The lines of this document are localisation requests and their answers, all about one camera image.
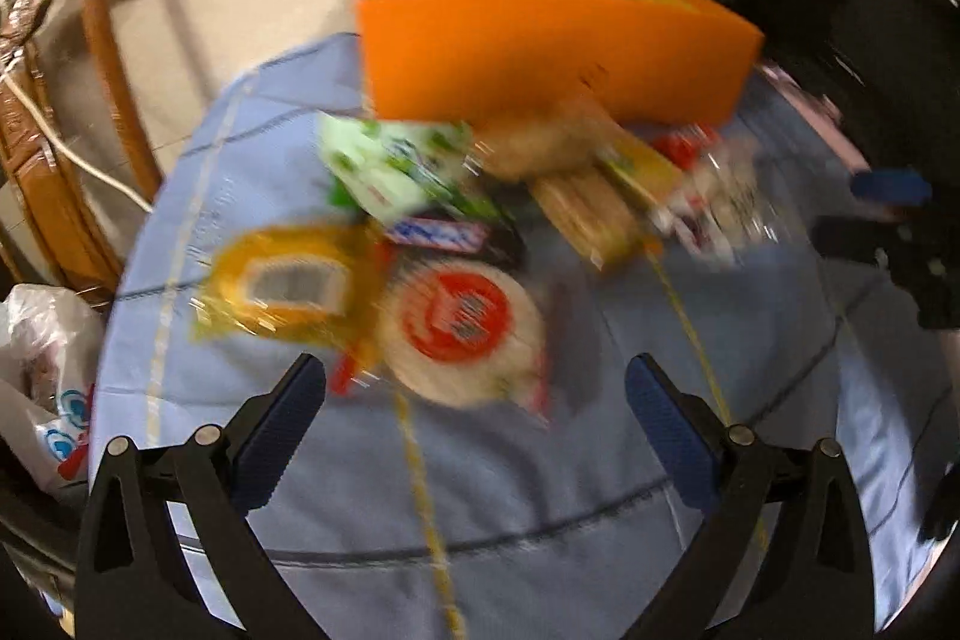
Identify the brown bread packet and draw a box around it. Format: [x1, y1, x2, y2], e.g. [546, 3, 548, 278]
[476, 96, 623, 182]

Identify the yellow green-edged snack packet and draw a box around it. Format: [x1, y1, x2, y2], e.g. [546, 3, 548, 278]
[600, 130, 687, 214]

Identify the chocolate bar dark wrapper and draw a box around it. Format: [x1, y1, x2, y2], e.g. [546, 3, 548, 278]
[379, 214, 530, 272]

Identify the white plastic bag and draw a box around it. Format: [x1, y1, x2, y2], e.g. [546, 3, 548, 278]
[0, 284, 107, 500]

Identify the white cable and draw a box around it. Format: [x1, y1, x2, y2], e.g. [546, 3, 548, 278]
[0, 70, 155, 214]

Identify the tan cracker packet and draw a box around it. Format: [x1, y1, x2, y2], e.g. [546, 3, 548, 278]
[529, 167, 653, 272]

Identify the round white red snack packet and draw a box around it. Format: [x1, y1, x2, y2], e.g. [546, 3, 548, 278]
[375, 257, 552, 420]

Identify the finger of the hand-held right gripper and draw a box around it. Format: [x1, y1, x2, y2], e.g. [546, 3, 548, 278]
[813, 215, 960, 331]
[850, 167, 935, 208]

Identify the green snack packet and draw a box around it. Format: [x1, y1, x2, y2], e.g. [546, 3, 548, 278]
[319, 113, 518, 236]

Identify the clear plastic snack packet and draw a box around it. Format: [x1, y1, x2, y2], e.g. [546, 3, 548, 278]
[660, 134, 796, 270]

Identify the light blue checked cloth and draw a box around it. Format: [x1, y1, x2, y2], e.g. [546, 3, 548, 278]
[97, 31, 953, 640]

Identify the pink cloth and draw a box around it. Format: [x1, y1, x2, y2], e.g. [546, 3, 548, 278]
[757, 62, 875, 170]

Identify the wooden chair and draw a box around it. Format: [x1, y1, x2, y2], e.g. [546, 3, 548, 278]
[0, 0, 164, 307]

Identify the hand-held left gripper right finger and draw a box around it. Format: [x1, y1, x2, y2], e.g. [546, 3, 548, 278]
[625, 353, 880, 640]

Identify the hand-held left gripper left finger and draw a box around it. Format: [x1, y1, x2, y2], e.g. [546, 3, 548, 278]
[71, 352, 328, 640]

